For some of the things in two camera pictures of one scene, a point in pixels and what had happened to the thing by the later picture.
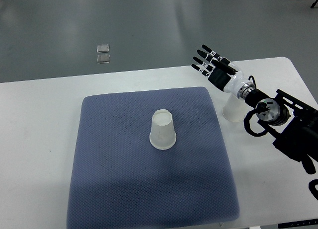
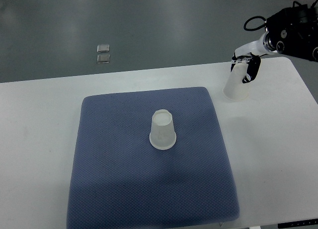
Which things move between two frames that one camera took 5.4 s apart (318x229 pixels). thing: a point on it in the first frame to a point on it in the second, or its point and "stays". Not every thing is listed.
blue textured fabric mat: [119, 181] stays
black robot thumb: [224, 66] to [234, 61]
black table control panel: [291, 224] stays
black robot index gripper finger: [211, 52] to [253, 64]
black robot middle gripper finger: [206, 56] to [247, 58]
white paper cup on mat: [163, 135] stays
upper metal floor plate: [104, 48] stays
